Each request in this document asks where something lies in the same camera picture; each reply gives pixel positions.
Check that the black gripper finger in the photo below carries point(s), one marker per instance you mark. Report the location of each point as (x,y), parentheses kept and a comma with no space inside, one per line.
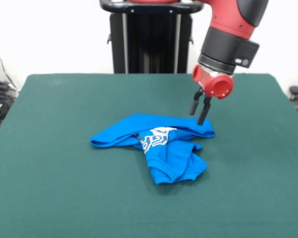
(203,112)
(193,105)

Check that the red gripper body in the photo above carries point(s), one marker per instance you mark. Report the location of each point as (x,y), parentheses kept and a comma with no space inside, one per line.
(208,80)

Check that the blue shirt with white print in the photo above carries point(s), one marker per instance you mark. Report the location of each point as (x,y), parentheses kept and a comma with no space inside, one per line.
(176,158)

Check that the dark green table cloth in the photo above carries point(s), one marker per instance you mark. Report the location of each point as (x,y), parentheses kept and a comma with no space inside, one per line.
(64,173)

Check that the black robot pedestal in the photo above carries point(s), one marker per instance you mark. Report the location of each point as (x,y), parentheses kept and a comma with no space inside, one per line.
(151,42)

